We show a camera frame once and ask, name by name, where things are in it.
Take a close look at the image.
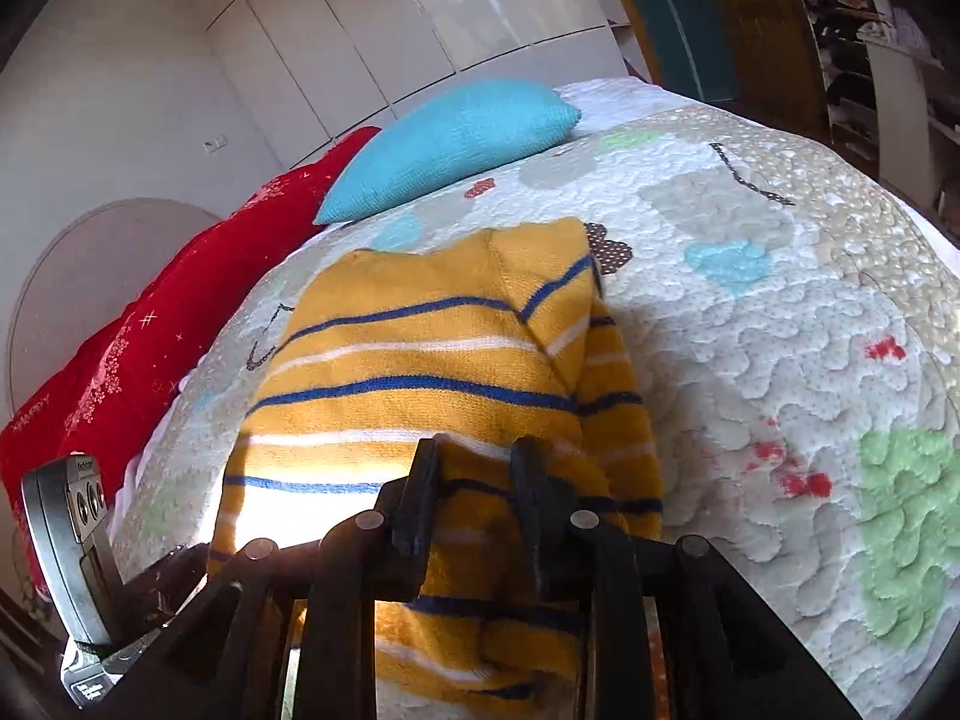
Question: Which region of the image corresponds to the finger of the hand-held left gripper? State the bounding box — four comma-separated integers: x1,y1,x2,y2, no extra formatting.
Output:
120,544,212,640

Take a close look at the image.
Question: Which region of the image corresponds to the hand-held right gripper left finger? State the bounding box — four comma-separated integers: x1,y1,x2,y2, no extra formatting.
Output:
97,437,441,720

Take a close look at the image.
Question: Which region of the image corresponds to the cluttered shoe rack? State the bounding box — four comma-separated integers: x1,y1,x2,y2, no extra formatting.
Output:
791,0,895,166

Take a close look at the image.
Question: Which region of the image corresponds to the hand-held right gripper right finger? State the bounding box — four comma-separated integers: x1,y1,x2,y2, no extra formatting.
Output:
512,435,863,720

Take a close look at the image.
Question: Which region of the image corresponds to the quilted patchwork bedspread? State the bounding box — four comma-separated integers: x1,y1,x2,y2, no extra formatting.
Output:
112,79,960,720

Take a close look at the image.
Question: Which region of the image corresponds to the turquoise knit pillow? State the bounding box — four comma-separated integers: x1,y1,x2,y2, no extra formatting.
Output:
313,79,583,226

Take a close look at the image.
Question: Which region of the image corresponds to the round white headboard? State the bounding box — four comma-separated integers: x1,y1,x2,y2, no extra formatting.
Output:
6,198,227,421

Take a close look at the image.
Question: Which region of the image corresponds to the yellow striped knit sweater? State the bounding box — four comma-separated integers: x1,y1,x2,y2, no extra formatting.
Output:
206,216,666,718

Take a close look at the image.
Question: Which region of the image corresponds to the glossy white wardrobe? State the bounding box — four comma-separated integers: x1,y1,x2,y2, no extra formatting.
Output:
206,0,625,166

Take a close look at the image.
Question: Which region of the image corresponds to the teal door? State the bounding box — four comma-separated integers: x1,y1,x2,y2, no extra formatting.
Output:
607,0,740,102

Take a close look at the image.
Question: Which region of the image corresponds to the wooden open shelf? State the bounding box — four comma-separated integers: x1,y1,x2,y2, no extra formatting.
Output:
596,0,662,87

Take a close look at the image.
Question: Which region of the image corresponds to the white shelf unit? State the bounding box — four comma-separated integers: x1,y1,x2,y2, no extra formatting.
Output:
857,26,960,205

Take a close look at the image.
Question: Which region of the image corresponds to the brown wooden door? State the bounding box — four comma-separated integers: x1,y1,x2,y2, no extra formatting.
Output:
697,0,826,137

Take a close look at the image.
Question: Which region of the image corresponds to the red snowflake pillow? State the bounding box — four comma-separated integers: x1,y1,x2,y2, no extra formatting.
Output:
0,126,382,601

